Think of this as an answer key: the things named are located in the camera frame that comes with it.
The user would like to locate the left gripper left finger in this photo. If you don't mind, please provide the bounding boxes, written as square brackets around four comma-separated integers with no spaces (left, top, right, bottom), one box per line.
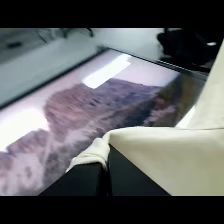
[39,162,108,197]

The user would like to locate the cream white shirt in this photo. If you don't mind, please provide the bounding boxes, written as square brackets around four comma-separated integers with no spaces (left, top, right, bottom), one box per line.
[65,41,224,197]

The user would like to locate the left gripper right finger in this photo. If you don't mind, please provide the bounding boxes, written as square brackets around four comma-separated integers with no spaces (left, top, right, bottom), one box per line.
[107,144,171,197]

